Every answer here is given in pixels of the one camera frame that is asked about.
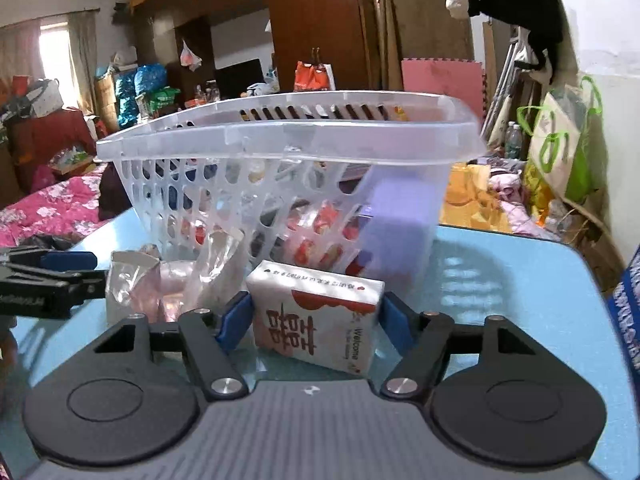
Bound orange red hanging bag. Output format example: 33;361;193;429
293;60;335;93

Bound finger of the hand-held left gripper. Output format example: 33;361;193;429
0;246;99;282
60;270;109;308

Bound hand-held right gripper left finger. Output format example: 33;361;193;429
92;291;253;402

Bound pink foam mat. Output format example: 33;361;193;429
401;57;486;116

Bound large purple box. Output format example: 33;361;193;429
360;167;438;281

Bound yellow patterned cloth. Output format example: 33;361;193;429
440;162;493;231

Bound brown wooden wardrobe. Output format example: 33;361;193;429
130;0;373;111

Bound white handbag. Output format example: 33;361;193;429
20;78;63;111

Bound maroon garment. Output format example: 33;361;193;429
98;162;133;221

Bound white black hanging jacket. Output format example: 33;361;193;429
445;0;566;86

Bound blue patterned bag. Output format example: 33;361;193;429
115;63;168;128

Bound pink floral blanket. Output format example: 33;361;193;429
0;162;133;248

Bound red cloth covered cabinet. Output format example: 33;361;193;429
7;107;98;181

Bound pink box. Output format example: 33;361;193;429
107;245;201;323

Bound green printed bag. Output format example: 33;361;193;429
147;87;181;116

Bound black television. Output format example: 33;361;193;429
215;58;263;101

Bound clear water bottle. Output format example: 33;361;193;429
502;121;525;161

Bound beige window curtain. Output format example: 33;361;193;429
0;20;43;83
67;10;98;116

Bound brown wooden door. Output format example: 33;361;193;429
375;0;473;91

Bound stacked cardboard boxes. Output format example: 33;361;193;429
95;72;121;136

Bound white red tissue pack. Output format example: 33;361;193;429
245;260;386;378

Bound translucent white plastic basket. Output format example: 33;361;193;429
95;90;488;293

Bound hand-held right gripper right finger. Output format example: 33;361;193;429
380;291;535;401

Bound blue shopping bag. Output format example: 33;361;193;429
607;245;640;396

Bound white hanging plastic bag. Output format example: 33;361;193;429
179;40;203;72

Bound green white tote bag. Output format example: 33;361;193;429
517;76;603;206

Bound metal ladder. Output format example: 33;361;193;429
487;25;531;146

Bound clear plastic wrap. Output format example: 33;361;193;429
192;230;247;311

